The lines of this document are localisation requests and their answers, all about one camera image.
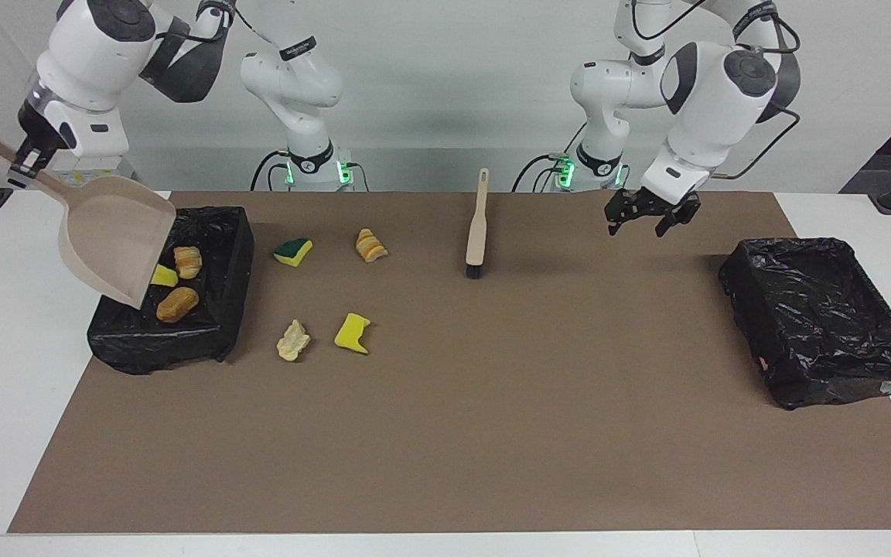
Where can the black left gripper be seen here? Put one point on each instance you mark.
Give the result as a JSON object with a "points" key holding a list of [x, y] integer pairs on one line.
{"points": [[653, 203]]}

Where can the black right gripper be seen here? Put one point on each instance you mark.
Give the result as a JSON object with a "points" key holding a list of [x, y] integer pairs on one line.
{"points": [[37, 128]]}

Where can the beige plastic dustpan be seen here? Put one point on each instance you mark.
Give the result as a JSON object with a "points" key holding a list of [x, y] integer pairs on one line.
{"points": [[113, 232]]}

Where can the yellow sponge wedge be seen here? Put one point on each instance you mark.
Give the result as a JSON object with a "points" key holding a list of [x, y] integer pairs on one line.
{"points": [[164, 276]]}

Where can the beige hand brush black bristles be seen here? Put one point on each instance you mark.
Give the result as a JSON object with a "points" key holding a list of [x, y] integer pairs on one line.
{"points": [[477, 232]]}

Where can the striped orange croissant piece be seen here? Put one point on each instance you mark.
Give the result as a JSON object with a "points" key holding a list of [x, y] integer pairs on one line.
{"points": [[187, 261], [370, 246]]}

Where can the brown bread roll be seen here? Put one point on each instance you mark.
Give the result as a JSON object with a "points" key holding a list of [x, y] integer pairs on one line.
{"points": [[177, 304]]}

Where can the green and yellow sponge piece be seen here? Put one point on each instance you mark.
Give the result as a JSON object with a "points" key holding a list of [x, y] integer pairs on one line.
{"points": [[293, 253]]}

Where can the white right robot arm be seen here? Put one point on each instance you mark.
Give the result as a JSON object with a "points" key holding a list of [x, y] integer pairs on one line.
{"points": [[90, 46]]}

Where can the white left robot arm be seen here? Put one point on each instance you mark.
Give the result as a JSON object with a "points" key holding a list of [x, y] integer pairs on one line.
{"points": [[708, 100]]}

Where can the bin with knotted black bag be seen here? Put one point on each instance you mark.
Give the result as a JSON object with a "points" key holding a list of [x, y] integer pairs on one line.
{"points": [[206, 340]]}

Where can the brown table mat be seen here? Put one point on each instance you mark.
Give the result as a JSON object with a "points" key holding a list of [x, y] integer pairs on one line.
{"points": [[492, 464]]}

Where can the pale cream bread chunk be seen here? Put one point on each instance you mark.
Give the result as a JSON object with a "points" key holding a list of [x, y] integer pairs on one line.
{"points": [[292, 342]]}

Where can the notched yellow sponge piece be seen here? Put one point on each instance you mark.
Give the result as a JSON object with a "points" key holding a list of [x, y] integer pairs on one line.
{"points": [[351, 333]]}

